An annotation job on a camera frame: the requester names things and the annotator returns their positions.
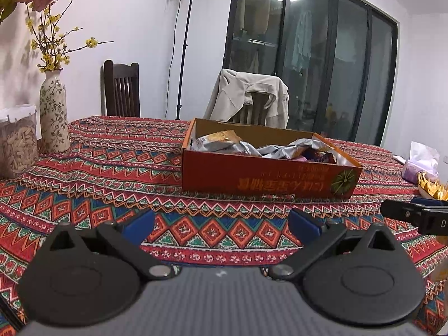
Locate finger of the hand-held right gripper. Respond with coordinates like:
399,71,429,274
381,199,427,224
410,197,448,211

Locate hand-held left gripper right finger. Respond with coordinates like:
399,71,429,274
268,208,400,281

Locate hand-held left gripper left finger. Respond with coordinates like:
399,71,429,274
44,210,176,281

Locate purple orange snack packet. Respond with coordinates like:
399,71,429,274
297,149,338,164

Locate crumpled silver snack packet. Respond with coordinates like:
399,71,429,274
259,138,331,160

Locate floral ceramic vase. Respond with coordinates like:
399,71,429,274
39,69,71,154

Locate orange cardboard box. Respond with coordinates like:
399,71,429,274
181,118,363,199

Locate light blue hanging shirt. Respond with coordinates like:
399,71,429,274
292,10,312,72

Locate golden snack packet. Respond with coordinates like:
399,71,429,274
201,130,242,148

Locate red patterned tablecloth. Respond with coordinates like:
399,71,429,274
0,115,448,336

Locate wooden chair under jacket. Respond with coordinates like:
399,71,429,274
231,93,272,125

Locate beige jacket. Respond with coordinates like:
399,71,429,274
204,69,290,128

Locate black light cable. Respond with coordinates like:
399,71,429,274
164,0,183,120

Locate black framed glass door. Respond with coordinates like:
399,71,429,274
224,0,400,148

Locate purple tissue pack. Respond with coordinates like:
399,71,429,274
402,141,440,184

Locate clear container of seeds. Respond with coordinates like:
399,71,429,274
0,104,39,179

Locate dark wooden chair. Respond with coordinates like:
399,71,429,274
103,60,141,118

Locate yellow flower branches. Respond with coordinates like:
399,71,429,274
26,0,114,73

